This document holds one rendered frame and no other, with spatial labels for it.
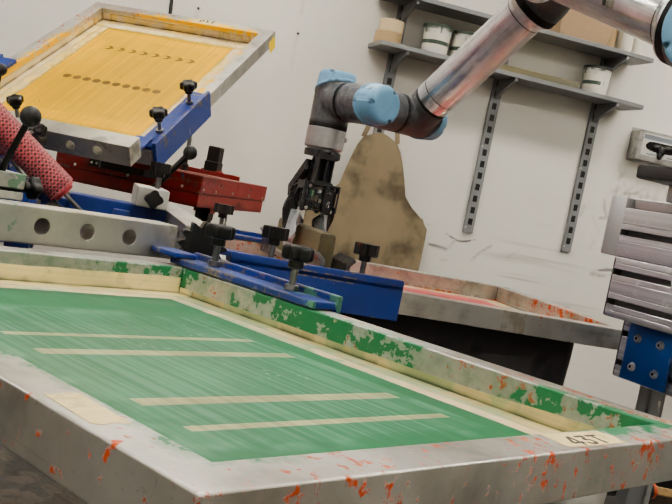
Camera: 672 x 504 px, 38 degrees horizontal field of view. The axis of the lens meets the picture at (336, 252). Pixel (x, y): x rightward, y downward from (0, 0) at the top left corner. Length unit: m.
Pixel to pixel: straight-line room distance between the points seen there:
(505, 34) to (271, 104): 2.27
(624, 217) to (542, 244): 2.85
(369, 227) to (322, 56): 0.72
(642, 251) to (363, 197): 2.59
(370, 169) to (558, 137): 0.88
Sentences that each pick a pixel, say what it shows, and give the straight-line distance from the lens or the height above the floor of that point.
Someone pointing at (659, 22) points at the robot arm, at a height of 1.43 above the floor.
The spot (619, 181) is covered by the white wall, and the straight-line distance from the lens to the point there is 4.50.
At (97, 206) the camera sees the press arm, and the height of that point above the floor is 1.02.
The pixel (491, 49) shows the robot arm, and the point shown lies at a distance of 1.74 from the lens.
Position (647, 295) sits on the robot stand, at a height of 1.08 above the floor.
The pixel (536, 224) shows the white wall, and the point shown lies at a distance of 4.32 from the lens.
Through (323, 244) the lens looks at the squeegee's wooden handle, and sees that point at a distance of 1.71.
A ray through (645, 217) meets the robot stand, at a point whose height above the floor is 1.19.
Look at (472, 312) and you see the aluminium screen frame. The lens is 1.70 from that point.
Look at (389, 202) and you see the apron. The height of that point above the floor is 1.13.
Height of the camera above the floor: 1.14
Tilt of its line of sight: 4 degrees down
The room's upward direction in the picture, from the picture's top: 11 degrees clockwise
